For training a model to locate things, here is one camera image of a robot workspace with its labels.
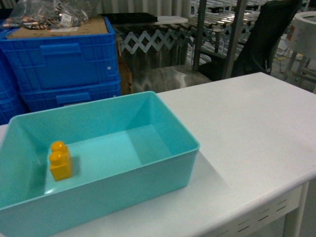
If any teal plastic box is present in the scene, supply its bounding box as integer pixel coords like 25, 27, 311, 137
0, 91, 199, 237

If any yellow toy block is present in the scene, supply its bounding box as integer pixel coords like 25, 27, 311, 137
48, 141, 72, 181

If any expandable roller conveyor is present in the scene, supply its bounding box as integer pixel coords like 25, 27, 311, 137
116, 14, 260, 54

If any blue crate upper right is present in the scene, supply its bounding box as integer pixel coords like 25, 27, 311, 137
0, 17, 120, 92

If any blue crate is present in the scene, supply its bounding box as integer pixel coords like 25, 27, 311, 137
20, 81, 121, 112
0, 94, 30, 125
0, 50, 18, 100
0, 17, 120, 92

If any black tray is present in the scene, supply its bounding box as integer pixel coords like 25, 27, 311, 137
100, 12, 158, 24

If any brown cardboard sheet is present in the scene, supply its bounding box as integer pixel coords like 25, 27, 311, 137
6, 16, 111, 40

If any blue crate lower right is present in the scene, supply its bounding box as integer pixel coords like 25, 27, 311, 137
20, 81, 121, 112

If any blue crate lower middle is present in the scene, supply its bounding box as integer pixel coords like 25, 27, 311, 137
0, 94, 30, 125

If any clear bag of parts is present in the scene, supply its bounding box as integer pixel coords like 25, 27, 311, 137
0, 0, 93, 30

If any blue crate upper middle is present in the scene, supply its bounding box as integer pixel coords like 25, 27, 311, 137
0, 50, 18, 100

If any black office chair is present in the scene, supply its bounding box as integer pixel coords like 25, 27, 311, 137
198, 0, 303, 81

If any white round conveyor table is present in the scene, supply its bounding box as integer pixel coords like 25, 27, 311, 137
285, 11, 316, 60

